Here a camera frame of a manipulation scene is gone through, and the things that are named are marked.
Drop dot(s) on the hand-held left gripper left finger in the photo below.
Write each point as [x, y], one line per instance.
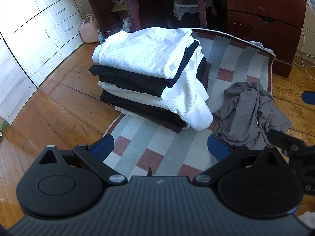
[104, 145]

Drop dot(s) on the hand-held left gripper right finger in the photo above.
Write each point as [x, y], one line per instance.
[217, 146]

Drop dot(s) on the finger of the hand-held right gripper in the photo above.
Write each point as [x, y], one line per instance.
[310, 97]
[280, 137]

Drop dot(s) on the grey shirt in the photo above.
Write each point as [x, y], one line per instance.
[246, 110]

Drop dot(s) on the white fluffy cloth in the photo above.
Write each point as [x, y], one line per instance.
[307, 217]

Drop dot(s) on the checkered rug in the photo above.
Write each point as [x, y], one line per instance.
[157, 137]

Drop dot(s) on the dark brown folded garment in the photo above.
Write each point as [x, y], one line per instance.
[147, 113]

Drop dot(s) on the white waffle folded garment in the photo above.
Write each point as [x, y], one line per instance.
[187, 98]

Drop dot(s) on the black folded garment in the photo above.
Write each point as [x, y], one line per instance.
[128, 78]

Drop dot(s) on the dark red wooden desk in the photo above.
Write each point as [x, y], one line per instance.
[263, 7]

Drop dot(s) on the small green item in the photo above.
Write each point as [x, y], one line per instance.
[3, 125]

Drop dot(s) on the white folded sweatshirt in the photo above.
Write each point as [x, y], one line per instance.
[147, 51]

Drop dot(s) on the small blue bottle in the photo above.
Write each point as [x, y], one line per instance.
[100, 36]

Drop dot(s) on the pink bag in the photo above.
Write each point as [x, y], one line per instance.
[88, 29]

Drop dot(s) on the trash bin with plastic liner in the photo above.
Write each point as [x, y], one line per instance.
[187, 12]

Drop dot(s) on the dark wooden chair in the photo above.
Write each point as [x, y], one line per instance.
[128, 7]

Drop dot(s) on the white wooden cabinet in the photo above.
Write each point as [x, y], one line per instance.
[24, 29]

